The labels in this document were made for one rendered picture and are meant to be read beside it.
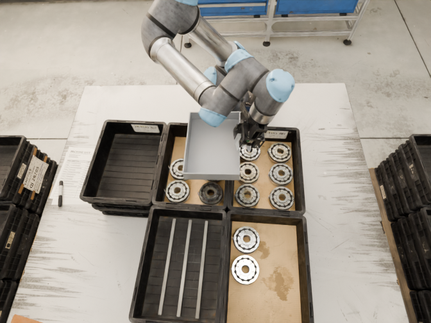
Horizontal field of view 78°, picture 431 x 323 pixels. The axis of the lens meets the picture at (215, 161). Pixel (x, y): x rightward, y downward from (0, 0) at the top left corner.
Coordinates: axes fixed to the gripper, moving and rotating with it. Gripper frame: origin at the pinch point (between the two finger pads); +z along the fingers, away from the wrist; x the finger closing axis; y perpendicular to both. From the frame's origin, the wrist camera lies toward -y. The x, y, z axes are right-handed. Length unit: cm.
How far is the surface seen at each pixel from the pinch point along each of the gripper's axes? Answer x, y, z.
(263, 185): 17.6, 7.3, 20.9
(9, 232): -108, 13, 99
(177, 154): -19.4, -10.4, 31.5
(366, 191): 70, 8, 19
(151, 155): -31.5, -10.8, 35.0
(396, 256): 121, 31, 63
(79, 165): -68, -14, 59
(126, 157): -43, -11, 39
